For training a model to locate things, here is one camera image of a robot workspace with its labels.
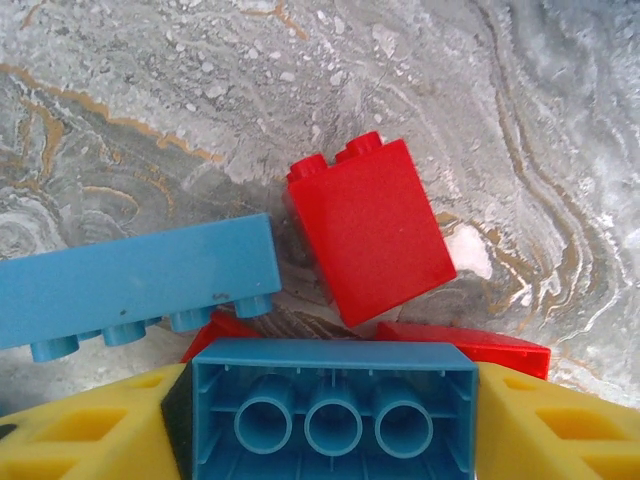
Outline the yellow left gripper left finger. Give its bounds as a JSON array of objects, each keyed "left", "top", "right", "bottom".
[{"left": 0, "top": 362, "right": 195, "bottom": 480}]

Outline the blue lego brick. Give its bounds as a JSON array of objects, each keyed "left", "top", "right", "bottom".
[
  {"left": 0, "top": 212, "right": 284, "bottom": 364},
  {"left": 191, "top": 337, "right": 479, "bottom": 480}
]

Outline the red lego brick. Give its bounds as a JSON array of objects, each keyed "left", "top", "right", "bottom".
[
  {"left": 374, "top": 321, "right": 552, "bottom": 384},
  {"left": 282, "top": 130, "right": 457, "bottom": 330},
  {"left": 180, "top": 309, "right": 264, "bottom": 364}
]

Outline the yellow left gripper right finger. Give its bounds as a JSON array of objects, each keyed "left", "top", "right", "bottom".
[{"left": 472, "top": 362, "right": 640, "bottom": 480}]

